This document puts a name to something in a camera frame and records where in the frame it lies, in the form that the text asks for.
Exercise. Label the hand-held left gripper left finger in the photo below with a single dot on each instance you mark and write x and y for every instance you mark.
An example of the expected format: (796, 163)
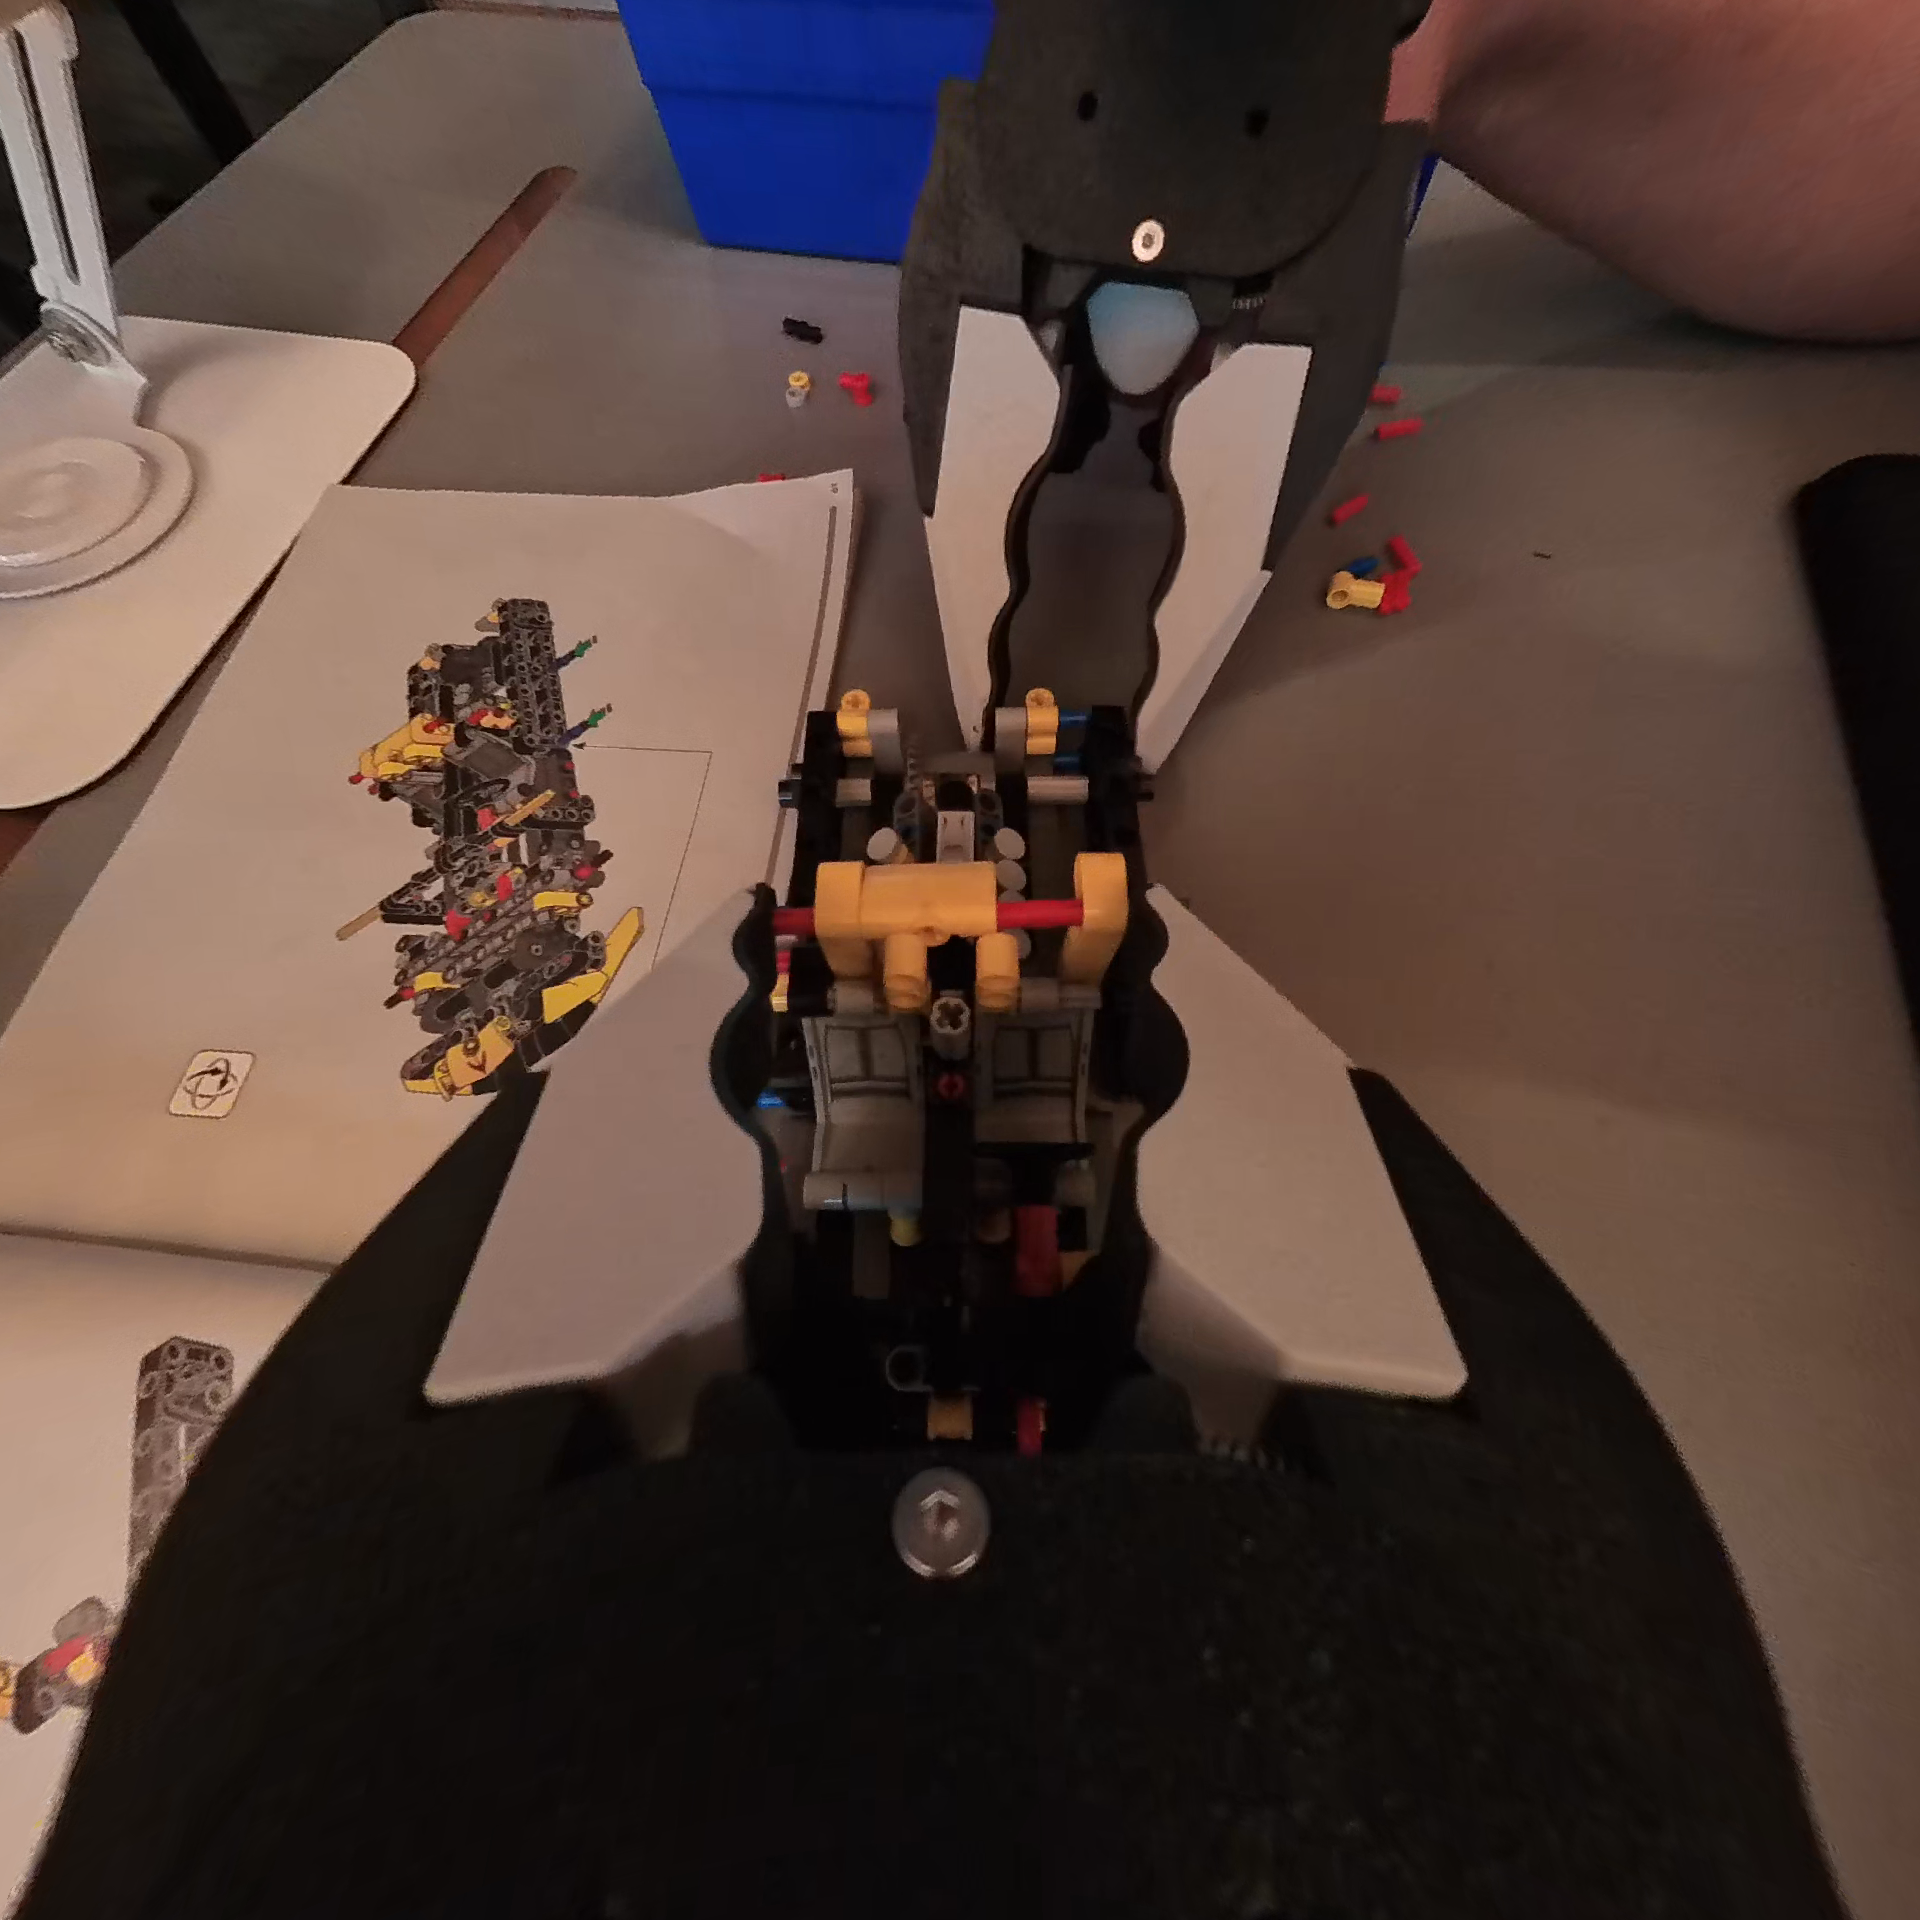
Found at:
(585, 1229)

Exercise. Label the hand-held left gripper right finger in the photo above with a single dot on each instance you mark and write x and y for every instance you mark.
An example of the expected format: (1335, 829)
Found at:
(1307, 1229)

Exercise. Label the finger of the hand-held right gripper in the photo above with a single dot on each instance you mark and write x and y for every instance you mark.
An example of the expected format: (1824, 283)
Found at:
(974, 450)
(1238, 480)

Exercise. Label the partly built lego car chassis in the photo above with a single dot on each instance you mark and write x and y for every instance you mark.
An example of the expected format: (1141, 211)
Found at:
(915, 900)

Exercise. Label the person's right forearm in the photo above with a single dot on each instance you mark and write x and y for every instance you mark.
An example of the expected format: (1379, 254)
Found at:
(1680, 150)

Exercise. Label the scattered lego pins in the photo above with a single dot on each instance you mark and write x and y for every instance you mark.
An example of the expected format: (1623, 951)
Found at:
(856, 387)

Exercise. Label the blue plastic bin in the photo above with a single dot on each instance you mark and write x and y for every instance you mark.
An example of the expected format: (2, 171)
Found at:
(780, 120)

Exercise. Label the open instruction booklet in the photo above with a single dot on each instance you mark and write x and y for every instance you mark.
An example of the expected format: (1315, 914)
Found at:
(224, 900)

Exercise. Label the black mat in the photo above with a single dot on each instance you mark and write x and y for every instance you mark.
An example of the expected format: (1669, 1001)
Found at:
(1868, 675)

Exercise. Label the white board stand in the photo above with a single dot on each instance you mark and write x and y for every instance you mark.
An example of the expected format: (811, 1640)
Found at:
(224, 494)

